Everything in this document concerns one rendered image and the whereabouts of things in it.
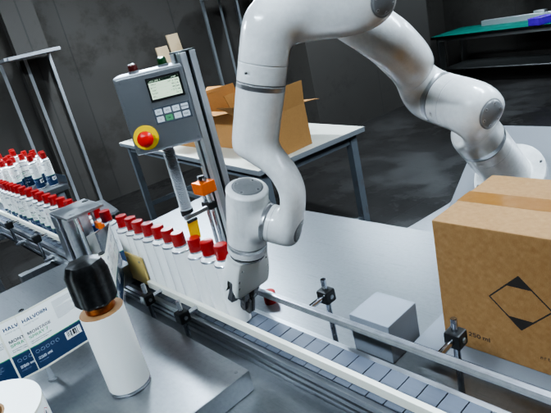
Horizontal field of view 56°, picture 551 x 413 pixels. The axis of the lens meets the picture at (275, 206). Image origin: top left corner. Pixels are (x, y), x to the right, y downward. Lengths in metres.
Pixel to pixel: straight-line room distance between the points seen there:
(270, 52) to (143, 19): 5.28
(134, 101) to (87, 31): 4.68
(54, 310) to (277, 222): 0.57
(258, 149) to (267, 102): 0.09
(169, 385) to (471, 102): 0.86
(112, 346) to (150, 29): 5.29
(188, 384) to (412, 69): 0.78
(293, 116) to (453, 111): 1.84
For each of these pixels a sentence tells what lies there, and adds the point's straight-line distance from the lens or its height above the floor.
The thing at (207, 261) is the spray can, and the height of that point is 1.04.
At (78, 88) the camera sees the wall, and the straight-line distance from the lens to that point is 5.87.
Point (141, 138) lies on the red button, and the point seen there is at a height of 1.33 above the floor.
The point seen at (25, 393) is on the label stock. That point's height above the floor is 1.02.
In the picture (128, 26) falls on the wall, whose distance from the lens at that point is 6.09.
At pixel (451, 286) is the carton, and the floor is 0.98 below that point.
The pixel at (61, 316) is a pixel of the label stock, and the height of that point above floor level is 1.01.
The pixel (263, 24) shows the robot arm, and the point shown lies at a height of 1.52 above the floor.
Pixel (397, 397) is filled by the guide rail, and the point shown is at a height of 0.91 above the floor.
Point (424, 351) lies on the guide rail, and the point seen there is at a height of 0.96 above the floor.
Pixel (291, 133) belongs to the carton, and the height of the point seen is 0.89.
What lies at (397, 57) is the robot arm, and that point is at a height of 1.40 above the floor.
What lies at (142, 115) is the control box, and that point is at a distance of 1.28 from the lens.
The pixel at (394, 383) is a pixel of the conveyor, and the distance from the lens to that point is 1.00.
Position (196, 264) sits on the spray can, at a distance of 1.25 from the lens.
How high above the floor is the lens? 1.54
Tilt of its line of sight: 20 degrees down
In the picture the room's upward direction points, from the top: 13 degrees counter-clockwise
